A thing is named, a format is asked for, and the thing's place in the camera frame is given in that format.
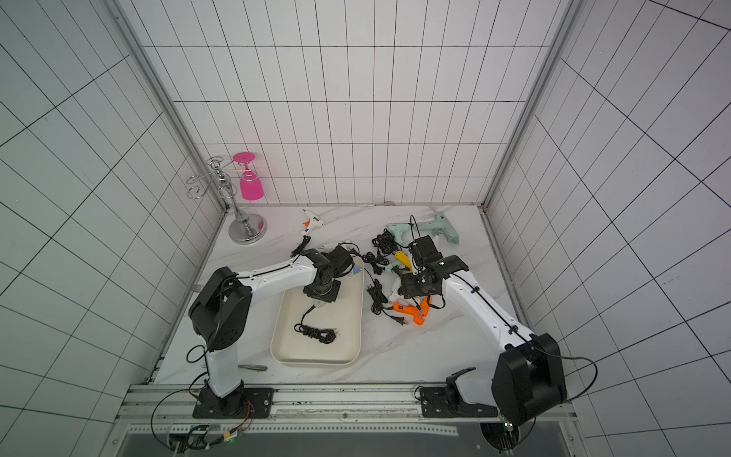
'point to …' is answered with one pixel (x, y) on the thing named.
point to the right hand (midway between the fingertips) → (406, 285)
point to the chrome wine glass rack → (244, 228)
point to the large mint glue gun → (440, 225)
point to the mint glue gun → (397, 229)
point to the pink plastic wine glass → (251, 184)
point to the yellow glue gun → (402, 256)
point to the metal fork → (256, 367)
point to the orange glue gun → (419, 311)
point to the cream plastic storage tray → (306, 332)
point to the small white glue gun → (311, 223)
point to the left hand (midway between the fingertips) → (319, 298)
